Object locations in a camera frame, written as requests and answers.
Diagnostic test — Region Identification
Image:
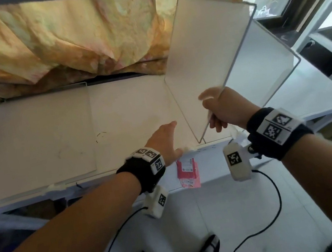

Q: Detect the person's right hand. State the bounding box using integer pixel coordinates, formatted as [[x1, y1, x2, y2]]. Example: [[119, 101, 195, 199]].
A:
[[196, 80, 264, 137]]

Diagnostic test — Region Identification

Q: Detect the person's left hand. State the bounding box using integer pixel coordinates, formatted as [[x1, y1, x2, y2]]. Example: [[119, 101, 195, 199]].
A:
[[141, 120, 186, 169]]

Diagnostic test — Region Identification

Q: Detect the white metal shelf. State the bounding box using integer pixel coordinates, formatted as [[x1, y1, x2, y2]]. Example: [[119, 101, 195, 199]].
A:
[[0, 0, 332, 237]]

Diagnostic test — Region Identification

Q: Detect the person's left forearm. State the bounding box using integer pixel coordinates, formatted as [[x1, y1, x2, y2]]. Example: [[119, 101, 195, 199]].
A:
[[0, 169, 153, 252]]

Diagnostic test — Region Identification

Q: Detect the pink packet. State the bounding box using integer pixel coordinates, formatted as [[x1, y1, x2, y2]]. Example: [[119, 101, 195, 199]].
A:
[[174, 156, 202, 191]]

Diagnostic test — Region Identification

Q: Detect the black left wrist band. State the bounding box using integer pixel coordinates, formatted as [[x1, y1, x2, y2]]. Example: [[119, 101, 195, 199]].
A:
[[112, 144, 170, 198]]

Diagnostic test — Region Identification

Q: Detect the black wrist band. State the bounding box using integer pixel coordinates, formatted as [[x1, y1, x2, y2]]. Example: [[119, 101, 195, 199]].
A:
[[112, 144, 170, 198], [243, 100, 318, 166]]

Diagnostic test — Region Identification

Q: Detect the black right wrist band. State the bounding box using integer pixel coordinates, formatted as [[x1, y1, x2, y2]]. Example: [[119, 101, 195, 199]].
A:
[[243, 100, 318, 166]]

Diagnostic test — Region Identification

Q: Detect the dark framed window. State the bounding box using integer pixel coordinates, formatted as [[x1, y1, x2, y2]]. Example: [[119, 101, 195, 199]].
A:
[[243, 0, 332, 50]]

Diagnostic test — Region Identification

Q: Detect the yellow patterned curtain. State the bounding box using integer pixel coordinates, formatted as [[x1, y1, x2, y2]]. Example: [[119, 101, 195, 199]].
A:
[[0, 0, 262, 102]]

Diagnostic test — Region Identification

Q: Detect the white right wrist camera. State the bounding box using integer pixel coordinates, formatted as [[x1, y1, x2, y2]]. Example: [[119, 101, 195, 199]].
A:
[[222, 138, 263, 184]]

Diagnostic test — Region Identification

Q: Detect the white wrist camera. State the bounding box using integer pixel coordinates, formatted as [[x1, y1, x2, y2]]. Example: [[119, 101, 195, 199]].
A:
[[222, 138, 263, 184], [139, 183, 174, 221]]

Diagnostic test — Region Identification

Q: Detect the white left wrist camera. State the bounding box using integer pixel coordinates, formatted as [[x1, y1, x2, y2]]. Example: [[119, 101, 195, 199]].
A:
[[139, 183, 174, 221]]

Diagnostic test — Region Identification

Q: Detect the black camera cable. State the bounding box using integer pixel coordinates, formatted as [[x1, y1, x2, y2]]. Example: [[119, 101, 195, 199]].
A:
[[86, 206, 157, 252], [219, 165, 291, 252]]

